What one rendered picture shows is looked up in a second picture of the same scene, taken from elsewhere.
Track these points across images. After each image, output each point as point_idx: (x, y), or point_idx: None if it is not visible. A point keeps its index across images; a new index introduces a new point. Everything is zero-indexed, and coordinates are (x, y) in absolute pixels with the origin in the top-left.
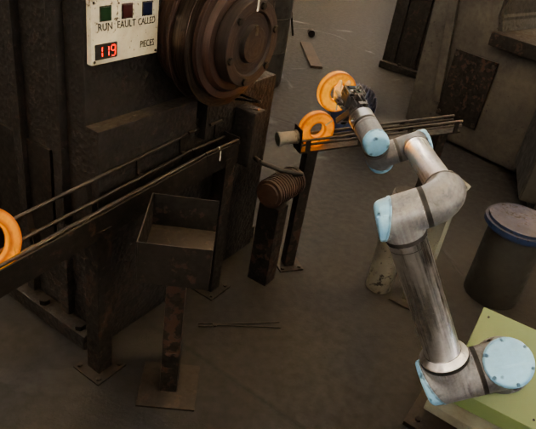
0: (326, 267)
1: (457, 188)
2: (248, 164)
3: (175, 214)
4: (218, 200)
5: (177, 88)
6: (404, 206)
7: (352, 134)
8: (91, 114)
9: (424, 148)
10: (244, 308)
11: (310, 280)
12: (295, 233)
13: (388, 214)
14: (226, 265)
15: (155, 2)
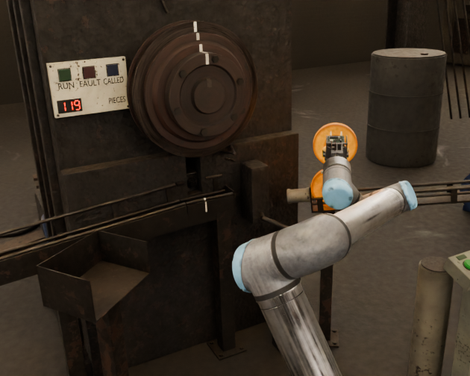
0: (368, 350)
1: (318, 232)
2: (254, 220)
3: (116, 251)
4: (216, 254)
5: None
6: (254, 249)
7: None
8: (65, 160)
9: (369, 198)
10: (247, 374)
11: (341, 359)
12: (325, 303)
13: (239, 257)
14: (258, 329)
15: (121, 65)
